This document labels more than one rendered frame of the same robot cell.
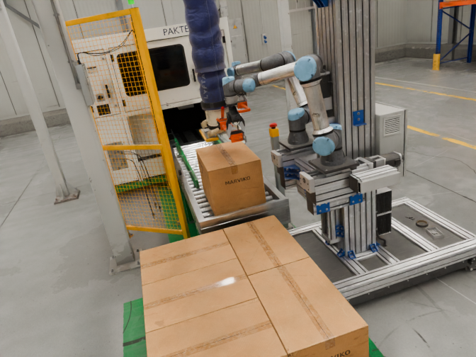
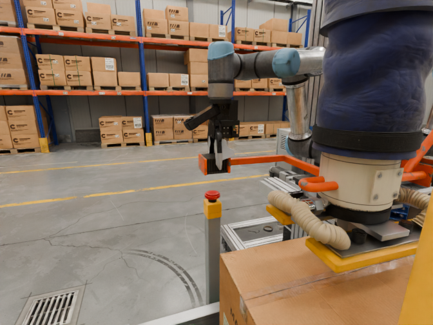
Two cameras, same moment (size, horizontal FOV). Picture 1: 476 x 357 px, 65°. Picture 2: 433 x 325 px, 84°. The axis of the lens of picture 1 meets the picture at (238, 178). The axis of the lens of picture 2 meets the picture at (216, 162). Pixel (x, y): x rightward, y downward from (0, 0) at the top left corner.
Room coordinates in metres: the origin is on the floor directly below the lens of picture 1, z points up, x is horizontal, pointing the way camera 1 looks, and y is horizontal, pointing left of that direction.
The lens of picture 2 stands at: (3.25, 0.61, 1.45)
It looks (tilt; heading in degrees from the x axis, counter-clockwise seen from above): 15 degrees down; 264
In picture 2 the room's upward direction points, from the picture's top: straight up
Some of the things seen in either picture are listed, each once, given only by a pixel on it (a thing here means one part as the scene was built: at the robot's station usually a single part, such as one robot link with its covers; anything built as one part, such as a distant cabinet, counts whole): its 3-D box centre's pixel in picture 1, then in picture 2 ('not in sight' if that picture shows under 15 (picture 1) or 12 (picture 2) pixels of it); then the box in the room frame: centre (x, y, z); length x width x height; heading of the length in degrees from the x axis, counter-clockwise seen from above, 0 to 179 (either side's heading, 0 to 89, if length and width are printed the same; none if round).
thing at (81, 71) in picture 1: (86, 83); not in sight; (3.02, 1.04, 1.62); 0.20 x 0.05 x 0.30; 13
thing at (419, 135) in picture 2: (216, 102); (360, 135); (2.84, 0.07, 1.36); 0.23 x 0.23 x 0.04
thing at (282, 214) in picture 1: (246, 224); not in sight; (2.49, -0.01, 0.48); 0.70 x 0.03 x 0.15; 103
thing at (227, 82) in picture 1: (229, 86); not in sight; (2.26, -0.04, 1.55); 0.09 x 0.08 x 0.11; 60
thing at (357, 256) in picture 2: (208, 132); (381, 235); (2.82, 0.17, 1.14); 0.34 x 0.10 x 0.05; 10
